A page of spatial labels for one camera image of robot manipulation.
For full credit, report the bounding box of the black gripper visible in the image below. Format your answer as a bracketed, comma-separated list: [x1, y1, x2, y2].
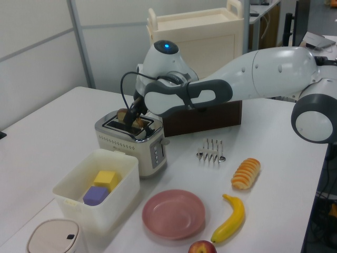
[123, 89, 149, 131]

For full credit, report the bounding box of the brown bread slice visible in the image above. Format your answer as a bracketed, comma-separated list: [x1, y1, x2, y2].
[116, 108, 145, 129]

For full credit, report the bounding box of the cream chrome toaster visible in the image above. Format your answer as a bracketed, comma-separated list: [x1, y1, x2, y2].
[94, 110, 171, 179]

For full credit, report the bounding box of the orange striped bread roll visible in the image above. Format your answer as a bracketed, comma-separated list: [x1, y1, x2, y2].
[231, 157, 262, 190]

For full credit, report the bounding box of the yellow block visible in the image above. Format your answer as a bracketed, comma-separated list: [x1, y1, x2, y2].
[93, 170, 118, 192]

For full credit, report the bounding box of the dark brown wooden crate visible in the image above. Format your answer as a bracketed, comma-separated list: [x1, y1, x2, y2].
[161, 99, 243, 138]

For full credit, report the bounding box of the white plastic container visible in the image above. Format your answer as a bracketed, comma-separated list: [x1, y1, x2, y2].
[52, 148, 141, 234]

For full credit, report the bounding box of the metal toast rack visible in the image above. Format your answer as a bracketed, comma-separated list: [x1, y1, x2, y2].
[196, 138, 227, 164]

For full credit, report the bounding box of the purple block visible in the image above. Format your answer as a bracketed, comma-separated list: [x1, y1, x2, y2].
[82, 186, 110, 207]

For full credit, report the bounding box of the cream toy cabinet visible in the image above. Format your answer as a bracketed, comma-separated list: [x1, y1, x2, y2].
[145, 0, 244, 80]

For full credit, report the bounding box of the pink plate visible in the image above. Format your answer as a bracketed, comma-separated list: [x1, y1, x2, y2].
[142, 189, 206, 240]

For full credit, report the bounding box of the yellow banana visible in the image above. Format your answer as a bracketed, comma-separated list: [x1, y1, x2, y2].
[210, 193, 246, 244]

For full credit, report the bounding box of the white lidded bin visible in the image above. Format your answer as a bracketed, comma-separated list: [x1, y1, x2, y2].
[25, 218, 87, 253]

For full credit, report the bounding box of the red apple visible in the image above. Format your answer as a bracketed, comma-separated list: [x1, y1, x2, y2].
[187, 240, 218, 253]

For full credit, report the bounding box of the grey laptop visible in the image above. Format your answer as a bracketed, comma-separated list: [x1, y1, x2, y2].
[302, 31, 336, 50]

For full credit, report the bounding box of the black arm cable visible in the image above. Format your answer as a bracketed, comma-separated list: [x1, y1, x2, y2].
[120, 71, 159, 112]

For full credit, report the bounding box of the grey partition post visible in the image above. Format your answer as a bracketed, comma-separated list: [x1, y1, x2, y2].
[69, 0, 96, 89]

